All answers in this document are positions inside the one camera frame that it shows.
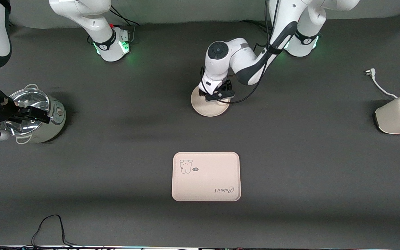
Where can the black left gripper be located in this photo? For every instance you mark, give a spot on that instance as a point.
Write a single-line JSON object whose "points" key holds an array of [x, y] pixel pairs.
{"points": [[201, 92]]}

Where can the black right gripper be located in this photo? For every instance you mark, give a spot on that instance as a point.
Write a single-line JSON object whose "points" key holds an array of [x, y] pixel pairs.
{"points": [[9, 110]]}

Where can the beige round plate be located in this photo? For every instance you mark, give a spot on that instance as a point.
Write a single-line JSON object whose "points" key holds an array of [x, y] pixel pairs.
{"points": [[214, 109]]}

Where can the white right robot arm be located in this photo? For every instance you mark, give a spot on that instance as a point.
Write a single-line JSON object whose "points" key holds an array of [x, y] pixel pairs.
{"points": [[96, 21]]}

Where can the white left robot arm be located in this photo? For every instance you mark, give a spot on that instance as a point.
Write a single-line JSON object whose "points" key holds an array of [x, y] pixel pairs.
{"points": [[227, 52]]}

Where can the beige rabbit print tray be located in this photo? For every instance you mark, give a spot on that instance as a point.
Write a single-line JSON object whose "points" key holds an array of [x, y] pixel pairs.
{"points": [[207, 180]]}

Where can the glass pot lid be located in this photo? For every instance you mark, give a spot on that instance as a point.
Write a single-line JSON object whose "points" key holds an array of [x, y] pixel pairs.
{"points": [[30, 99]]}

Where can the steel pot with glass lid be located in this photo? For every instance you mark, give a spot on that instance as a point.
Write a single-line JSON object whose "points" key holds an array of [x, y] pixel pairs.
{"points": [[52, 125]]}

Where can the cream white toaster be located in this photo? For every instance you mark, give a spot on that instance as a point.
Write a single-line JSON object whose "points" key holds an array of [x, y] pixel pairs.
{"points": [[398, 118]]}

